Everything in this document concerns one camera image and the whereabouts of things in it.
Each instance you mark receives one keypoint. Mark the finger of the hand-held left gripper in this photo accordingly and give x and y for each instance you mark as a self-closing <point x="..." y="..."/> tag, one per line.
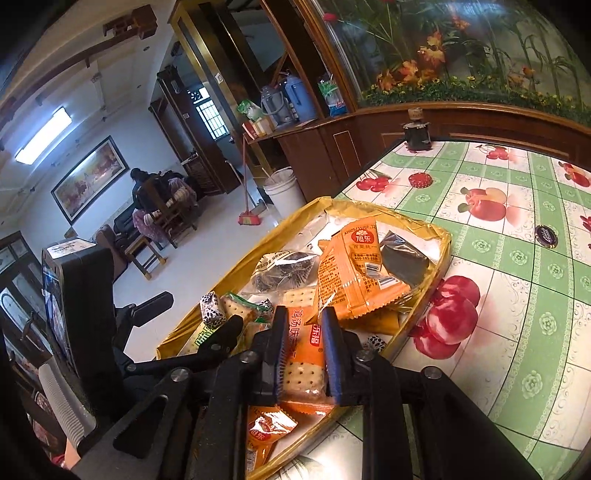
<point x="221" y="334"/>
<point x="152" y="302"/>

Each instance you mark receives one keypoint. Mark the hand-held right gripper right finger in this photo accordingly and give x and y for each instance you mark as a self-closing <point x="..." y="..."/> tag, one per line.
<point x="332" y="355"/>

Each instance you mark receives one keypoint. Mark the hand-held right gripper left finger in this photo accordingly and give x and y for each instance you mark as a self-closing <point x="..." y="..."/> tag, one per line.
<point x="279" y="355"/>

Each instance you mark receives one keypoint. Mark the yellow green cracker pack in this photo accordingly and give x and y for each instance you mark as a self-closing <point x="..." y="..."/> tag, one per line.
<point x="203" y="344"/>
<point x="238" y="309"/>

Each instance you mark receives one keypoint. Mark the orange red cracker pack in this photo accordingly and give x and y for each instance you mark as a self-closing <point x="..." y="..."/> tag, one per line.
<point x="302" y="364"/>

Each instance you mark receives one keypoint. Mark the white blue candy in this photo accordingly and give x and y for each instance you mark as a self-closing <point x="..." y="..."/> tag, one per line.
<point x="376" y="344"/>
<point x="212" y="311"/>

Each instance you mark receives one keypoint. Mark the small orange snack packet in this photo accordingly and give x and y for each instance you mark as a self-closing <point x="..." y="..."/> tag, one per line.
<point x="265" y="434"/>

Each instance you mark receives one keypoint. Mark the white tray with yellow tape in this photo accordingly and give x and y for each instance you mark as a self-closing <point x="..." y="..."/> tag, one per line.
<point x="286" y="221"/>

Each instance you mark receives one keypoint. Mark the wooden stool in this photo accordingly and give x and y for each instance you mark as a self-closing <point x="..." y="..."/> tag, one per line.
<point x="143" y="251"/>

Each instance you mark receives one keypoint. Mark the wooden chair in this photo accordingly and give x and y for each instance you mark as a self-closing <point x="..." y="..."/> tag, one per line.
<point x="178" y="217"/>

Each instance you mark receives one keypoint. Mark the red broom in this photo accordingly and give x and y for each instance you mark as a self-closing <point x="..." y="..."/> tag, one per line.
<point x="249" y="219"/>

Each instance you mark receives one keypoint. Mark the white plastic bucket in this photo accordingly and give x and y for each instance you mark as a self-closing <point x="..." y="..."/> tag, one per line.
<point x="285" y="189"/>

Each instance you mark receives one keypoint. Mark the tall wooden display cabinet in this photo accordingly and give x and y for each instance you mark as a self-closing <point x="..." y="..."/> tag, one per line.
<point x="184" y="138"/>

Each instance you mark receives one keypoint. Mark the ceiling light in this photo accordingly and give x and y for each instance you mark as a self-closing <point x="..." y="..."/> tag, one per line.
<point x="44" y="136"/>

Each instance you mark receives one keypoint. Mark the green fruit print tablecloth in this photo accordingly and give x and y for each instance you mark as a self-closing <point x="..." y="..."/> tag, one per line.
<point x="508" y="300"/>

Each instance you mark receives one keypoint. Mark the barred window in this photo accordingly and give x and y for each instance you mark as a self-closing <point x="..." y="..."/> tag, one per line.
<point x="211" y="119"/>

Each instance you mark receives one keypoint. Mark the red yellow box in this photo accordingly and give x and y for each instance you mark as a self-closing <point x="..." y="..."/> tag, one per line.
<point x="258" y="128"/>

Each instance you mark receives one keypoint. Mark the green white bag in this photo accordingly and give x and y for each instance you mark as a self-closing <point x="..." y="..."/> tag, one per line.
<point x="249" y="110"/>

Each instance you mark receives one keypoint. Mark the grey thermos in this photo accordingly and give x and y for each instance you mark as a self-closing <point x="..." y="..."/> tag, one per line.
<point x="272" y="105"/>

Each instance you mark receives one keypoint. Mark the dark glass bottle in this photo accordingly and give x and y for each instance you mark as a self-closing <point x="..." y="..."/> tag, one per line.
<point x="417" y="131"/>

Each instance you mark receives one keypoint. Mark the metal bottle cap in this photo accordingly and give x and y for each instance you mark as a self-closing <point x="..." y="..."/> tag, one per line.
<point x="545" y="234"/>

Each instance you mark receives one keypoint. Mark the blue thermos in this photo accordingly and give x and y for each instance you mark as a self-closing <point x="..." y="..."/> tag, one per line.
<point x="300" y="99"/>

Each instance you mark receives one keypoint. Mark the glass panel with artificial flowers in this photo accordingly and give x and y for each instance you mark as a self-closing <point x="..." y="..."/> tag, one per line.
<point x="438" y="46"/>

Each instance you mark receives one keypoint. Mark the framed wall painting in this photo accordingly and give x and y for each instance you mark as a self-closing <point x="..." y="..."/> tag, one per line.
<point x="90" y="177"/>

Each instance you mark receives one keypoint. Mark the wooden wall cabinet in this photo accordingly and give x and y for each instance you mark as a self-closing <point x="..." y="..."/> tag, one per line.
<point x="323" y="147"/>

